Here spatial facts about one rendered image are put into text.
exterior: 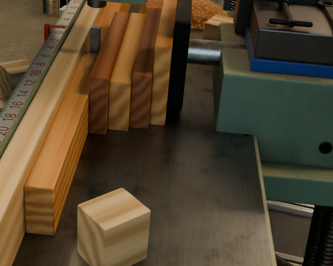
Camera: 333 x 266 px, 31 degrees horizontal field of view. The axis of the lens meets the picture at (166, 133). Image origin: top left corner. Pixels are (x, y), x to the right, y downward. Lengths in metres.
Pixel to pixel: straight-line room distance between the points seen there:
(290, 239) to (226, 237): 1.15
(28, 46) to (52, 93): 2.62
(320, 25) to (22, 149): 0.29
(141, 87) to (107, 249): 0.20
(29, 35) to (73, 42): 2.66
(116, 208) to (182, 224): 0.07
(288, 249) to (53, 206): 1.18
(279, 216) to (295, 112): 1.10
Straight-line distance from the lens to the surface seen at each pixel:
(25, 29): 3.35
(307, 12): 0.61
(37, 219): 0.43
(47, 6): 0.67
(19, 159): 0.42
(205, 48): 0.60
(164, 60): 0.54
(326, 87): 0.56
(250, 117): 0.57
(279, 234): 1.60
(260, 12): 0.59
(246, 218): 0.46
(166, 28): 0.58
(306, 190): 0.59
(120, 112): 0.55
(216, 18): 0.75
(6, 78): 0.83
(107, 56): 0.57
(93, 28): 0.61
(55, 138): 0.46
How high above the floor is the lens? 1.18
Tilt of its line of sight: 30 degrees down
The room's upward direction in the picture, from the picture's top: 5 degrees clockwise
